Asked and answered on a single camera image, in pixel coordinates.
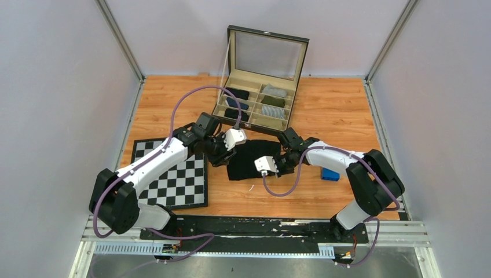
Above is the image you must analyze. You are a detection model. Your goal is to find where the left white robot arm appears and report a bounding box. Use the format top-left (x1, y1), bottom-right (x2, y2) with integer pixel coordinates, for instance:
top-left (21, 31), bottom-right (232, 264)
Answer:
top-left (89, 112), bottom-right (247, 239)

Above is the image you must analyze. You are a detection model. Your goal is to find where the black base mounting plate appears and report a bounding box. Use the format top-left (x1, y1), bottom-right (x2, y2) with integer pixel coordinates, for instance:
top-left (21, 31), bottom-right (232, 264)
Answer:
top-left (140, 215), bottom-right (370, 255)

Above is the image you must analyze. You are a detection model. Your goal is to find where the navy rolled cloth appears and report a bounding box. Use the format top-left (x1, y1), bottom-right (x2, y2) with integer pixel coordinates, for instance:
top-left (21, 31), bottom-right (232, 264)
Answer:
top-left (225, 97), bottom-right (250, 111)

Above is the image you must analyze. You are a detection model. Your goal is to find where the black rolled cloth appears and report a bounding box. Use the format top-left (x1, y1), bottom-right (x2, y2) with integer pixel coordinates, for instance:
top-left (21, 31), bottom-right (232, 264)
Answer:
top-left (224, 108), bottom-right (250, 122)
top-left (226, 87), bottom-right (250, 100)

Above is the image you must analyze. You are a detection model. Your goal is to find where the black underwear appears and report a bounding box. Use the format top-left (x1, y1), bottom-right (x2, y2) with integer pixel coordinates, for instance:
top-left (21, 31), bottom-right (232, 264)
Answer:
top-left (226, 140), bottom-right (281, 181)

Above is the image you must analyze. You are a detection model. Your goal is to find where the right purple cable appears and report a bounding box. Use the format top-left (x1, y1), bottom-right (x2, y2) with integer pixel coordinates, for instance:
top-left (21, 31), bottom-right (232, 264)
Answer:
top-left (262, 145), bottom-right (401, 268)

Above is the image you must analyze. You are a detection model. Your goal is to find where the black rolled cloth top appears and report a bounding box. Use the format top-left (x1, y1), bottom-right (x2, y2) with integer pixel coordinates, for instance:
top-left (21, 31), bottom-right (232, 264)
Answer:
top-left (226, 87), bottom-right (250, 100)

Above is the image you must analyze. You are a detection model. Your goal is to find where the olive green rolled cloth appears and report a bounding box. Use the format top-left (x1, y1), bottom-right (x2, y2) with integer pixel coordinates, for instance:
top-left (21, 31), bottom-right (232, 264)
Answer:
top-left (261, 95), bottom-right (285, 108)

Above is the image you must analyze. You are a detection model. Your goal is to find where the striped rolled cloth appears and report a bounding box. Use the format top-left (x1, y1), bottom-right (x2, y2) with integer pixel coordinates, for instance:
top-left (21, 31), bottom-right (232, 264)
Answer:
top-left (261, 105), bottom-right (287, 120)

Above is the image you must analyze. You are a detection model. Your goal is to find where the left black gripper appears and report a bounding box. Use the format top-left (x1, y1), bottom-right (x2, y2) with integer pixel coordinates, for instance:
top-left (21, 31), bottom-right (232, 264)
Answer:
top-left (203, 131), bottom-right (237, 169)

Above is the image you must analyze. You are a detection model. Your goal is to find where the black white checkerboard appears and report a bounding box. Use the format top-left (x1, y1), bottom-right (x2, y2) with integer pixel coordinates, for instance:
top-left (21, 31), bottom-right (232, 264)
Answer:
top-left (139, 154), bottom-right (208, 210)

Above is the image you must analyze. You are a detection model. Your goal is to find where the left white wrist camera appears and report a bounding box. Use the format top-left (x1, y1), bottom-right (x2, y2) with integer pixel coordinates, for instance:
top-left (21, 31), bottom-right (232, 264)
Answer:
top-left (224, 128), bottom-right (247, 151)

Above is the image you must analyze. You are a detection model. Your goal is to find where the grey rolled cloth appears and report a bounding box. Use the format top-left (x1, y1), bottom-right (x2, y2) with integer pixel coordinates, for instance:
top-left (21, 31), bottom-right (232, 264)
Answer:
top-left (262, 84), bottom-right (287, 98)

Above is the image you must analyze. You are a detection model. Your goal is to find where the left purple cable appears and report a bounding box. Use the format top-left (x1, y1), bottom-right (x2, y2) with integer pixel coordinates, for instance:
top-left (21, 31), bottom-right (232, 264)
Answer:
top-left (90, 85), bottom-right (243, 277)

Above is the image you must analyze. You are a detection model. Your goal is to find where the black rolled cloth bottom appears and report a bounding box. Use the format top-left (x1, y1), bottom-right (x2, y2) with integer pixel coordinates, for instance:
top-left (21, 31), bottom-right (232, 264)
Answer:
top-left (224, 108), bottom-right (250, 122)

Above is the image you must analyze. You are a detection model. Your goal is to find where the purple cable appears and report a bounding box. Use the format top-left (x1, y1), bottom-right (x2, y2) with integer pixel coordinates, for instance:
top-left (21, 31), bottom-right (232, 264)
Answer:
top-left (262, 145), bottom-right (401, 268)
top-left (90, 85), bottom-right (243, 277)

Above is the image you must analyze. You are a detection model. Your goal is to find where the blue green brick stack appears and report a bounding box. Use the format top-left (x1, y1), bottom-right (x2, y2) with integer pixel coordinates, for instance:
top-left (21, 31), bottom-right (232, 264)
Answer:
top-left (321, 168), bottom-right (340, 181)

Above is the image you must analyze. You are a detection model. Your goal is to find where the black compartment storage box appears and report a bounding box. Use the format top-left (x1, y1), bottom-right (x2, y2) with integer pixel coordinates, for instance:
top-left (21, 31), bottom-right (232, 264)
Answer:
top-left (212, 25), bottom-right (310, 136)

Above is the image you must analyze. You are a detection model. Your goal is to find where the aluminium frame rail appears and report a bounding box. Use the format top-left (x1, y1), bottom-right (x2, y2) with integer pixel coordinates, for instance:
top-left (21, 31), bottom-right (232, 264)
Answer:
top-left (69, 219), bottom-right (441, 277)

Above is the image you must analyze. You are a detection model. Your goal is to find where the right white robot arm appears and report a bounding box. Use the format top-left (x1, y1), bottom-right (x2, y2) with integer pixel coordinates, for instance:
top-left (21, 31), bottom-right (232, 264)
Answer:
top-left (273, 127), bottom-right (405, 242)

